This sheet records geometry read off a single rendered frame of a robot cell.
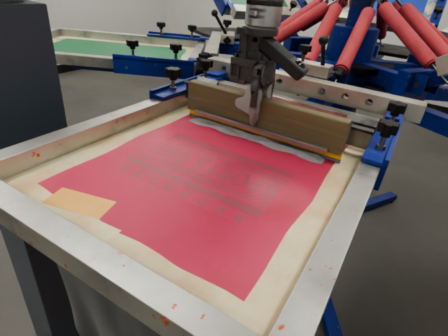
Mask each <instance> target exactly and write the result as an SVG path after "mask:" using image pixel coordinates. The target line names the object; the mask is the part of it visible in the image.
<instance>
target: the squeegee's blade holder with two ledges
mask: <svg viewBox="0 0 448 336"><path fill-rule="evenodd" d="M194 113H196V114H198V115H202V116H205V117H208V118H212V119H215V120H218V121H222V122H224V123H228V124H231V125H234V126H237V127H241V128H244V129H247V130H250V131H254V132H256V133H260V134H263V135H266V136H269V137H273V138H276V139H279V140H282V141H286V142H288V143H292V144H295V145H298V146H302V147H305V148H308V149H312V150H314V151H318V152H321V153H326V152H327V150H328V147H324V146H321V145H318V144H314V143H311V142H308V141H304V140H302V139H298V138H295V137H291V136H288V135H284V134H282V133H278V132H275V131H271V130H268V129H264V128H262V127H258V126H255V125H254V126H253V127H252V126H250V124H248V123H244V122H242V121H238V120H235V119H232V118H228V117H225V116H222V115H218V114H215V113H212V112H208V111H205V110H202V109H198V108H196V109H194Z"/></svg>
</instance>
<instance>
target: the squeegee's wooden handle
mask: <svg viewBox="0 0 448 336"><path fill-rule="evenodd" d="M244 95H245V92H243V91H239V90H236V89H231V88H228V87H223V86H220V85H216V84H212V83H208V82H204V81H200V80H197V79H193V80H190V82H189V84H188V109H190V110H193V111H194V109H196V108H198V109H202V110H205V111H208V112H212V113H215V114H218V115H222V116H225V117H228V118H232V119H235V120H238V121H242V122H244V123H248V124H250V121H249V115H248V114H247V113H245V112H243V111H242V110H240V109H238V108H236V106H235V100H236V99H237V98H240V97H243V96H244ZM352 124H353V120H352V119H347V118H344V117H340V116H336V115H332V114H328V113H324V112H321V111H316V110H313V109H308V108H305V107H301V106H298V105H293V104H290V103H285V102H282V101H278V100H274V99H270V98H266V97H262V100H261V104H260V112H259V120H258V121H257V122H256V124H255V126H258V127H262V128H264V129H268V130H271V131H275V132H278V133H282V134H284V135H288V136H291V137H295V138H298V139H302V140H304V141H308V142H311V143H314V144H318V145H321V146H324V147H328V150H327V152H330V153H334V154H336V155H341V154H342V153H343V152H344V150H345V146H346V143H347V140H348V137H349V133H350V130H351V126H352Z"/></svg>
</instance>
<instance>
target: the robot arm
mask: <svg viewBox="0 0 448 336"><path fill-rule="evenodd" d="M19 2H24V0H0V3H19ZM282 11H283V0H247V2H246V12H245V24H246V25H247V26H242V27H237V34H240V38H239V50H238V51H235V52H236V53H235V52H234V55H233V56H232V57H231V64H230V74H229V80H230V81H234V82H237V83H238V84H242V85H246V84H250V85H251V86H249V87H248V88H246V90H245V95H244V96H243V97H240V98H237V99H236V100H235V106H236V108H238V109H240V110H242V111H243V112H245V113H247V114H248V115H249V121H250V126H252V127H253V126H254V125H255V124H256V122H257V121H258V120H259V112H260V104H261V100H262V97H266V98H270V99H271V98H272V94H273V89H274V85H275V72H276V64H278V66H280V68H282V69H283V70H284V71H285V72H286V73H288V74H289V75H290V76H291V77H292V78H294V80H296V81H298V80H300V79H301V78H303V77H304V76H305V75H306V74H307V72H308V71H309V68H308V67H307V66H305V65H304V63H303V62H302V61H300V60H298V58H296V56H294V55H293V54H292V53H291V52H290V51H288V50H287V49H286V48H285V47H284V46H282V44H280V42H278V41H277V40H276V39H275V38H274V37H276V36H278V32H279V29H278V27H280V26H281V16H282ZM237 52H238V53H237Z"/></svg>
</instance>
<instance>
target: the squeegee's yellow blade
mask: <svg viewBox="0 0 448 336"><path fill-rule="evenodd" d="M190 113H192V114H195V115H198V114H196V113H194V111H193V110H190ZM198 116H202V115H198ZM202 117H205V116H202ZM205 118H208V117H205ZM208 119H212V118H208ZM212 120H214V121H218V120H215V119H212ZM218 122H220V123H224V122H222V121H218ZM224 124H227V125H230V126H234V125H231V124H228V123H224ZM234 127H237V126H234ZM237 128H240V129H243V130H246V131H250V130H247V129H244V128H241V127H237ZM250 132H252V133H256V132H254V131H250ZM256 134H259V135H262V136H265V137H269V136H266V135H263V134H260V133H256ZM269 138H272V139H275V140H278V141H282V140H279V139H276V138H273V137H269ZM282 142H284V143H288V142H286V141H282ZM288 144H291V145H294V146H297V147H301V148H304V149H307V150H310V151H314V150H312V149H308V148H305V147H302V146H298V145H295V144H292V143H288ZM314 152H316V153H320V154H323V155H326V156H329V157H333V158H336V159H339V160H341V158H342V155H343V154H341V155H336V154H334V153H330V152H326V153H321V152H318V151H314Z"/></svg>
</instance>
